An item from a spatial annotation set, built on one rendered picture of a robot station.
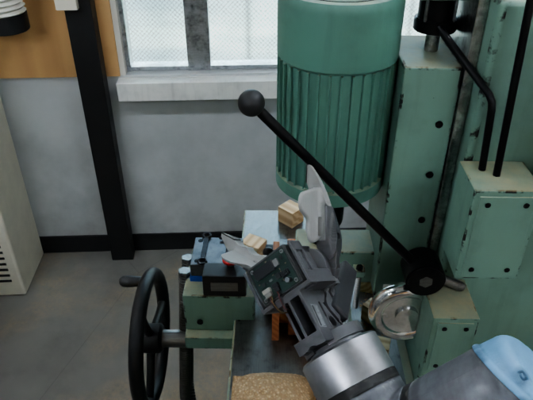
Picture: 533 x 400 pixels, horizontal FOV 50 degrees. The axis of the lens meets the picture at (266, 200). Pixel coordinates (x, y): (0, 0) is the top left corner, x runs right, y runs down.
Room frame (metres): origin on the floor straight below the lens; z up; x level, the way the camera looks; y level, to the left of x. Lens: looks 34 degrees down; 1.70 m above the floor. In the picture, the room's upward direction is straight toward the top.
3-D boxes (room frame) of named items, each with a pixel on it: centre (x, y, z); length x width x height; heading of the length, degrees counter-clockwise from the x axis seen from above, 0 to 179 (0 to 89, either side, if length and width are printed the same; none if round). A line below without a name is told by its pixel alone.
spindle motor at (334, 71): (0.82, -0.10, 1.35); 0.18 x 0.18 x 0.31
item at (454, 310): (0.66, -0.28, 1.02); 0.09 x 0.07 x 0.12; 179
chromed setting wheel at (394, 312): (0.69, -0.23, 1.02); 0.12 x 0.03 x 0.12; 89
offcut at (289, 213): (1.11, -0.06, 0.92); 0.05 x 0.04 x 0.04; 46
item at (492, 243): (0.66, -0.31, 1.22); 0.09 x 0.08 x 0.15; 89
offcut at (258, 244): (0.99, 0.03, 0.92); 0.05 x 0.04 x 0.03; 60
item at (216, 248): (0.85, 0.09, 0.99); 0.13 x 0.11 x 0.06; 179
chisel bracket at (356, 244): (0.82, -0.12, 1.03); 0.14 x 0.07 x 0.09; 89
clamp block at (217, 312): (0.86, 0.09, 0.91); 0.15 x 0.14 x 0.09; 179
